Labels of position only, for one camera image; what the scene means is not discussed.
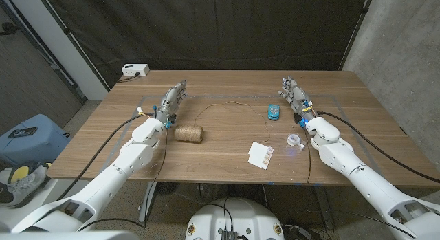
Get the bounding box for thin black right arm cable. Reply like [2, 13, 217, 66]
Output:
[302, 126, 313, 184]

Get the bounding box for blue plastic bin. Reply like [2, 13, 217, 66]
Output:
[0, 113, 72, 166]

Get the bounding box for black metal wall rail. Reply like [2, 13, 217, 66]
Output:
[0, 0, 87, 104]

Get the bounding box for white floor power strip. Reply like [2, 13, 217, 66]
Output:
[281, 224, 322, 240]

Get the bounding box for jute twine strand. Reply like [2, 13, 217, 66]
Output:
[193, 100, 272, 145]

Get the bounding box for black torso cable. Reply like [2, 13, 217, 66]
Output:
[205, 197, 235, 232]

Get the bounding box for white sticker sheet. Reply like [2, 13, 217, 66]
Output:
[247, 141, 275, 171]

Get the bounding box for black ribbed round object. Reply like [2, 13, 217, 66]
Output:
[156, 182, 180, 197]

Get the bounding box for grey metal table leg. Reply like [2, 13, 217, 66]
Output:
[312, 184, 336, 230]
[138, 181, 158, 223]

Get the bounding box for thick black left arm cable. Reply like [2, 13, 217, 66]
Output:
[56, 112, 155, 201]

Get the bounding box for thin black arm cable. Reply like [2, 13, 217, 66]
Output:
[302, 126, 313, 184]
[77, 126, 169, 231]

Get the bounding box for black wall hook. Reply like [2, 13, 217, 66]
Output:
[0, 22, 21, 37]

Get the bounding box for yellow black shoe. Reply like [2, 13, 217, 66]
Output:
[7, 160, 54, 184]

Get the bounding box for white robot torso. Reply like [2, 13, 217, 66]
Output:
[185, 197, 285, 240]

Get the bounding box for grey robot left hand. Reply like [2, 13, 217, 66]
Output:
[153, 79, 189, 128]

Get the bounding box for black backdrop curtain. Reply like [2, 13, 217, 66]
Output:
[41, 0, 375, 90]

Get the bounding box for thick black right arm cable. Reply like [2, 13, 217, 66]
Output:
[316, 111, 440, 184]

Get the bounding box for grey sneaker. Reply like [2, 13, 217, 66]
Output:
[0, 164, 52, 208]

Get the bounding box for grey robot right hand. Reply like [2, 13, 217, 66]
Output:
[277, 74, 316, 127]

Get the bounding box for black flat device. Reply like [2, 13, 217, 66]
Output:
[8, 127, 39, 139]

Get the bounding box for clear tape roll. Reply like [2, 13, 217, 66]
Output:
[287, 133, 306, 151]

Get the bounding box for black backdrop stand pole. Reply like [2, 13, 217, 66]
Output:
[338, 0, 375, 72]
[34, 0, 111, 93]

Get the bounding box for brown jute twine spool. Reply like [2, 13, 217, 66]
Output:
[174, 124, 204, 144]

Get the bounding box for white power box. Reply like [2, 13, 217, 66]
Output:
[121, 63, 151, 77]

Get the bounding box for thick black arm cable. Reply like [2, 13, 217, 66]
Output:
[56, 112, 155, 201]
[316, 111, 440, 184]

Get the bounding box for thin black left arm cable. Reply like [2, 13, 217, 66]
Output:
[77, 126, 169, 231]

